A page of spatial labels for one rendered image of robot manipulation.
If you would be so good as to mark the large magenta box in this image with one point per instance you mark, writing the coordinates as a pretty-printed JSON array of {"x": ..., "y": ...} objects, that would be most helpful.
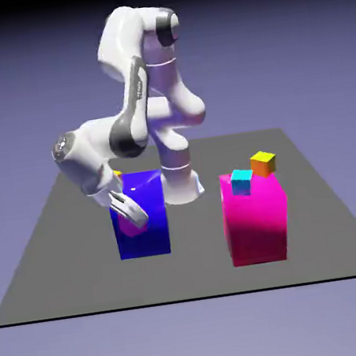
[{"x": 254, "y": 221}]

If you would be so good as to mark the small magenta cube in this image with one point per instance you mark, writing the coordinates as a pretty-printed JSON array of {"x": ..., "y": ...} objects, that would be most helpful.
[{"x": 131, "y": 229}]

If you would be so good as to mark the small orange cube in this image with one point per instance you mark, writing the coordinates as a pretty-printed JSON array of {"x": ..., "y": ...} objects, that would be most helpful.
[{"x": 263, "y": 164}]

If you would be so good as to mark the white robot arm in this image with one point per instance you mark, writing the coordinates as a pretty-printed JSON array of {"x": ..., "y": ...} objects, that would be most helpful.
[{"x": 156, "y": 72}]

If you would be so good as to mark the small yellow cube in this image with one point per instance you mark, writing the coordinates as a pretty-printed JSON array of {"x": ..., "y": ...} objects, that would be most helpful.
[{"x": 117, "y": 173}]

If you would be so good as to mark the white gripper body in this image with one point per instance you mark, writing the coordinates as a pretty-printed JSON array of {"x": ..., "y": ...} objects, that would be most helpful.
[{"x": 127, "y": 208}]

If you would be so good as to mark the large blue box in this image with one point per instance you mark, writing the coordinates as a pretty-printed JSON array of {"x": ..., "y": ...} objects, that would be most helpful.
[{"x": 149, "y": 220}]

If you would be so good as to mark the small cyan cube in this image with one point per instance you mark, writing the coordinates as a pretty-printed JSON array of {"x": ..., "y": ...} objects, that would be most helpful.
[{"x": 241, "y": 182}]

